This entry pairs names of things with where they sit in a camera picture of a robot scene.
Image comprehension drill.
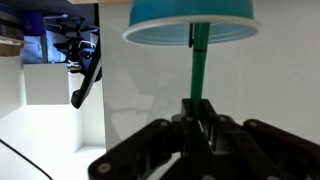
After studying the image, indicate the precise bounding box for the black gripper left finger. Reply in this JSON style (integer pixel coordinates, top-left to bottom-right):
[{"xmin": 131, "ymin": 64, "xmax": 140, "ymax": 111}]
[{"xmin": 87, "ymin": 114, "xmax": 215, "ymax": 180}]

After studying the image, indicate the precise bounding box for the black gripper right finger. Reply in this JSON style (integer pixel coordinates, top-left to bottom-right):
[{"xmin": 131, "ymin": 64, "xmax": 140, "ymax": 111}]
[{"xmin": 181, "ymin": 98, "xmax": 320, "ymax": 180}]

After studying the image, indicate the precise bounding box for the green pen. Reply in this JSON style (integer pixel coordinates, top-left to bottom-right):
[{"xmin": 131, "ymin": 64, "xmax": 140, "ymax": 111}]
[{"xmin": 188, "ymin": 22, "xmax": 212, "ymax": 118}]

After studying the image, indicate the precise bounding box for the light blue cup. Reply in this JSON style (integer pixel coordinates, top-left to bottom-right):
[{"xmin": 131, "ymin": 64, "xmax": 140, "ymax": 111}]
[{"xmin": 121, "ymin": 0, "xmax": 262, "ymax": 47}]

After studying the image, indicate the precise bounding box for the white partition board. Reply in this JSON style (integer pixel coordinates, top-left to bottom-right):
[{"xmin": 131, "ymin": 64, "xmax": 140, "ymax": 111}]
[{"xmin": 98, "ymin": 0, "xmax": 320, "ymax": 153}]

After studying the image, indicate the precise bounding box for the black metal bar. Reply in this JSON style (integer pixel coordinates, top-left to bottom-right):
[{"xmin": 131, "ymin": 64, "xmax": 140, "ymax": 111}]
[{"xmin": 70, "ymin": 3, "xmax": 103, "ymax": 110}]

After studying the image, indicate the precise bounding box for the white cabinet box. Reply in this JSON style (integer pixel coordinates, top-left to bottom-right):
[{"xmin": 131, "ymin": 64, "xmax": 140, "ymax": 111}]
[{"xmin": 22, "ymin": 62, "xmax": 71, "ymax": 106}]

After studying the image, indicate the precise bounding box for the black office chair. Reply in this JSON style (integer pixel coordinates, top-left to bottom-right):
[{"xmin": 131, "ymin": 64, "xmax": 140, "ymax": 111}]
[{"xmin": 52, "ymin": 16, "xmax": 103, "ymax": 83}]

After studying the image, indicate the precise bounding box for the blue container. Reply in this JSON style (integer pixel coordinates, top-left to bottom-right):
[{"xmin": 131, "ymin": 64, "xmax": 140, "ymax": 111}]
[{"xmin": 22, "ymin": 10, "xmax": 47, "ymax": 36}]

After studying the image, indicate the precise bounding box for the brown cardboard box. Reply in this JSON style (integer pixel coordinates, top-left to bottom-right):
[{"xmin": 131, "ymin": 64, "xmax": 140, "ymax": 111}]
[{"xmin": 0, "ymin": 35, "xmax": 26, "ymax": 58}]

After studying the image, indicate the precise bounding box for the dark blue printed box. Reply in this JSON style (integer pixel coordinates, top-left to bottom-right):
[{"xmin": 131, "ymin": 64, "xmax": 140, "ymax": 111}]
[{"xmin": 0, "ymin": 9, "xmax": 25, "ymax": 38}]

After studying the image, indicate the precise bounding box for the thin black cable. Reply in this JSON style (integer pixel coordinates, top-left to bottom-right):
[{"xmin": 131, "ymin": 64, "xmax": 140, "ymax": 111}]
[{"xmin": 0, "ymin": 137, "xmax": 55, "ymax": 180}]

